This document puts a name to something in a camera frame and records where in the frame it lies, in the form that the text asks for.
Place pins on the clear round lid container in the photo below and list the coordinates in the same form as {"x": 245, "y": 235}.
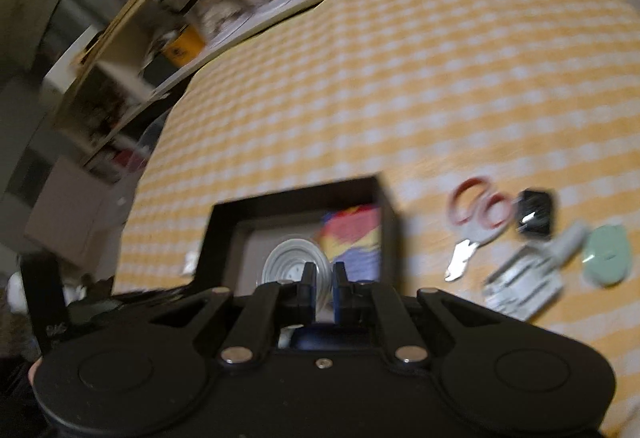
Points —
{"x": 282, "y": 263}

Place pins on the pale green round case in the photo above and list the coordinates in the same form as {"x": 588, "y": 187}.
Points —
{"x": 606, "y": 255}

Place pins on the brown cardboard box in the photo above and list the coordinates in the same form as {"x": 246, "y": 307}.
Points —
{"x": 65, "y": 210}

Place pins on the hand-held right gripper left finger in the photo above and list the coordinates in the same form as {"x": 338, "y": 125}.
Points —
{"x": 307, "y": 293}

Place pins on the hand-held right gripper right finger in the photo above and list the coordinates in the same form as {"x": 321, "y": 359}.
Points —
{"x": 342, "y": 293}

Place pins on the grey plastic cylinder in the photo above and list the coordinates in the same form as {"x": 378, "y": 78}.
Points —
{"x": 570, "y": 240}

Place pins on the yellow cartoon box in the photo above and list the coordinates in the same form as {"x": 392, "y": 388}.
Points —
{"x": 182, "y": 45}

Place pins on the yellow checked cloth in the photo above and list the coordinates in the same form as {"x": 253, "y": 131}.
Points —
{"x": 400, "y": 82}

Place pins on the grey plastic compartment tray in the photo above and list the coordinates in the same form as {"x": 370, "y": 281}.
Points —
{"x": 522, "y": 285}

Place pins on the colourful patterned card box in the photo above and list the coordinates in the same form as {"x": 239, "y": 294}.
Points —
{"x": 355, "y": 243}

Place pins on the long wooden shelf unit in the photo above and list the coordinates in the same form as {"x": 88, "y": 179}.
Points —
{"x": 150, "y": 7}

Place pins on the black key fob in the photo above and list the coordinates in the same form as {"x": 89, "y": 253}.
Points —
{"x": 536, "y": 214}

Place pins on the black box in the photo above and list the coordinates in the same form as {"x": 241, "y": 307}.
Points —
{"x": 225, "y": 228}

